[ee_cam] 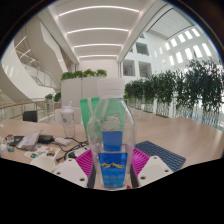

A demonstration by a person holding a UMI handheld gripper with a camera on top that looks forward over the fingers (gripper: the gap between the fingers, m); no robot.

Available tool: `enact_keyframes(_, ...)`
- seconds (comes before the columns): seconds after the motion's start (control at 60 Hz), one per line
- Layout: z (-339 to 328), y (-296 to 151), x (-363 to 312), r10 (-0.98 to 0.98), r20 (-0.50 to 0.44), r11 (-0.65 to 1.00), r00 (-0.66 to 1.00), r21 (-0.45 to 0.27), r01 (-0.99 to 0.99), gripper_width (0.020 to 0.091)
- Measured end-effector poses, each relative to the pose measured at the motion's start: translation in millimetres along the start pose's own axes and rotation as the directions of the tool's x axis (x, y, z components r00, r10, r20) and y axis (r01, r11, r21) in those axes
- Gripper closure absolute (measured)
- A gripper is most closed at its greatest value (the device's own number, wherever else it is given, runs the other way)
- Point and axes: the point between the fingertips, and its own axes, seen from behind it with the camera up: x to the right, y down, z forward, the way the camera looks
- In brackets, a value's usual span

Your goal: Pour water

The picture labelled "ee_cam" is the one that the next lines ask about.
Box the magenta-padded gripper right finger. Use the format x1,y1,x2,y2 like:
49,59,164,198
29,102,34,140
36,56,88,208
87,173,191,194
128,147,174,189

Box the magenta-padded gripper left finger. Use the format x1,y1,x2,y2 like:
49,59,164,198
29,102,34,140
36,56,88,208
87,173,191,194
52,148,98,189

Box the clear blue-labelled water bottle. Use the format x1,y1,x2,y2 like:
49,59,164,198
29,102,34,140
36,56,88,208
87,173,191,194
86,77,137,190

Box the dark blue keyboard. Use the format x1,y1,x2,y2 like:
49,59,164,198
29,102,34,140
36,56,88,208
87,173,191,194
134,140,187,173

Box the small white charger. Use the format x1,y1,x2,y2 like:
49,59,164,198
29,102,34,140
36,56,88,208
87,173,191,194
53,137,72,147

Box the colourful sticker sheet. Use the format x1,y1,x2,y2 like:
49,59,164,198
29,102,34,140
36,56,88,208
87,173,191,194
23,144,62,160

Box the small black pouch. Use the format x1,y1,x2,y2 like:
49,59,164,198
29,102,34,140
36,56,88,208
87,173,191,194
38,134,55,145

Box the clear shaker bottle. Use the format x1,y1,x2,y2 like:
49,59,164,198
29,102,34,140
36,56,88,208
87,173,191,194
59,101,76,139

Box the green tote bag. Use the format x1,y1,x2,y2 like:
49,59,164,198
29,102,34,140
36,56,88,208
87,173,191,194
79,96,101,138

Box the black notebook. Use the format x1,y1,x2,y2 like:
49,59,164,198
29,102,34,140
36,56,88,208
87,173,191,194
9,135,25,148

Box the black office chair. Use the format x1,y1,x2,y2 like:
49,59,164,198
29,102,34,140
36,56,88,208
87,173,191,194
22,110,39,123

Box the potted plants in planter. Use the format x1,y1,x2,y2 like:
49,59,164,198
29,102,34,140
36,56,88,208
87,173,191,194
44,92,62,111

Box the white cabinet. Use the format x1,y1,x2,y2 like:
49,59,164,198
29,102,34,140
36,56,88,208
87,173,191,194
60,75,108,125

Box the glass railing with wooden handrail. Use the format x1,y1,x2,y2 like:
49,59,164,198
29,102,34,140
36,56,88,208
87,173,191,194
0,98,54,123

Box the row of tall green plants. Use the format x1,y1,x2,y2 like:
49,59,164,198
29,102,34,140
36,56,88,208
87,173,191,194
123,58,224,129

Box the green plants atop cabinet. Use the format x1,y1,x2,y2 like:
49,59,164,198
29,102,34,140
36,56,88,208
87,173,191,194
60,68,108,81

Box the ceiling light strips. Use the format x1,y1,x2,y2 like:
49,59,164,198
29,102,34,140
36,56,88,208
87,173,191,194
58,4,141,61

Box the black cable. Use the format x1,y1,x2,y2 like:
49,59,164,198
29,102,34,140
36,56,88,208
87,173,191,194
55,139,89,163

